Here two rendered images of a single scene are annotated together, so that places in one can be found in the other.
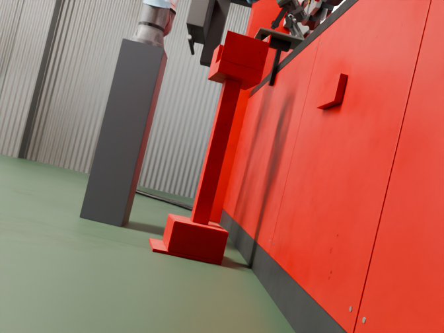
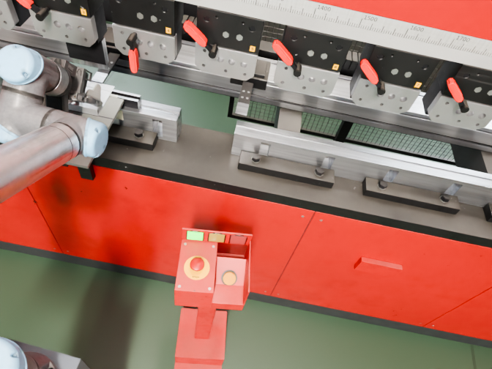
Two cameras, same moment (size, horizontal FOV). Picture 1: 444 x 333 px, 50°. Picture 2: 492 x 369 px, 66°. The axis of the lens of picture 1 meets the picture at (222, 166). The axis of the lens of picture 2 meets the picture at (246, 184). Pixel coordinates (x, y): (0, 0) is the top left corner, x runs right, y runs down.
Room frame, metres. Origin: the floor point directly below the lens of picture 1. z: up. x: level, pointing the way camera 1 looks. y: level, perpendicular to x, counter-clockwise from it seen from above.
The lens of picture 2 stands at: (1.72, 0.49, 1.77)
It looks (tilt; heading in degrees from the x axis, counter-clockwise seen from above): 52 degrees down; 273
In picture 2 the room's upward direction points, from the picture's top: 13 degrees clockwise
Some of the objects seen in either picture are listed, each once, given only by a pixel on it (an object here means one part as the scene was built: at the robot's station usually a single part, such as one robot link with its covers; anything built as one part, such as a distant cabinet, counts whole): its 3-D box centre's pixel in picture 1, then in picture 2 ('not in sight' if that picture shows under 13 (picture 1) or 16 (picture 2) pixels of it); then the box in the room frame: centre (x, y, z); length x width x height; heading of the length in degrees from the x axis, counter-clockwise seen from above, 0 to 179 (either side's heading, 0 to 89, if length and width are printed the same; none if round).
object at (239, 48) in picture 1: (238, 58); (213, 270); (1.78, 0.04, 0.75); 0.20 x 0.16 x 0.18; 12
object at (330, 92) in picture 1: (331, 92); (378, 267); (1.23, -0.23, 0.58); 0.15 x 0.02 x 0.07; 5
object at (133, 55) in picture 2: not in sight; (134, 53); (2.10, -0.24, 1.20); 0.04 x 0.02 x 0.10; 95
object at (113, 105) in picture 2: (283, 40); (75, 124); (2.25, -0.15, 1.00); 0.26 x 0.18 x 0.01; 95
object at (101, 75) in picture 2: not in sight; (112, 55); (2.29, -0.45, 1.01); 0.26 x 0.12 x 0.05; 95
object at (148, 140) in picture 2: not in sight; (107, 132); (2.22, -0.24, 0.89); 0.30 x 0.05 x 0.03; 5
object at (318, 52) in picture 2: not in sight; (310, 55); (1.69, -0.34, 1.26); 0.15 x 0.09 x 0.17; 5
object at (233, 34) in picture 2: not in sight; (229, 37); (1.89, -0.33, 1.26); 0.15 x 0.09 x 0.17; 5
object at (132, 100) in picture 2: not in sight; (106, 94); (2.23, -0.30, 0.98); 0.20 x 0.03 x 0.03; 5
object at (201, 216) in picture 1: (215, 151); (206, 310); (1.78, 0.04, 0.39); 0.06 x 0.06 x 0.54; 12
